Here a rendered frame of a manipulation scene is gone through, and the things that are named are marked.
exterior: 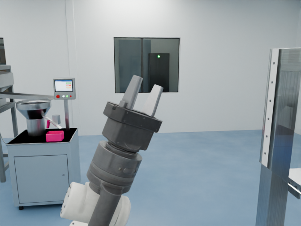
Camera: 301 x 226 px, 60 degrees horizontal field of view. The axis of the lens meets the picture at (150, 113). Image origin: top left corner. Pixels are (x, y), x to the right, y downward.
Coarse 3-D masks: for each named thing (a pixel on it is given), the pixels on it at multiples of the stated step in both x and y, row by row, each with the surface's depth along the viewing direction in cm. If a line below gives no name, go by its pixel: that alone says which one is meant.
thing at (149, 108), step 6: (156, 90) 50; (162, 90) 50; (150, 96) 51; (156, 96) 50; (150, 102) 50; (156, 102) 49; (144, 108) 51; (150, 108) 50; (156, 108) 50; (150, 114) 49
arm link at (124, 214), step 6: (126, 198) 51; (126, 204) 50; (120, 210) 49; (126, 210) 49; (120, 216) 48; (126, 216) 49; (72, 222) 54; (78, 222) 55; (120, 222) 49; (126, 222) 49
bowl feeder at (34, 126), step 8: (16, 104) 277; (24, 104) 271; (32, 104) 272; (40, 104) 276; (48, 104) 285; (24, 112) 275; (32, 112) 275; (40, 112) 280; (32, 120) 283; (40, 120) 288; (48, 120) 284; (56, 120) 287; (32, 128) 285; (40, 128) 289; (32, 136) 288
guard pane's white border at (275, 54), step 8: (272, 56) 73; (272, 64) 73; (272, 72) 73; (272, 80) 73; (272, 88) 73; (272, 96) 73; (272, 104) 73; (272, 112) 73; (264, 136) 78; (264, 144) 78; (264, 152) 78; (264, 160) 78
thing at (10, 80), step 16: (0, 80) 328; (0, 96) 344; (16, 96) 341; (32, 96) 338; (48, 96) 353; (0, 112) 337; (16, 128) 387; (0, 144) 335; (0, 160) 337; (0, 176) 341
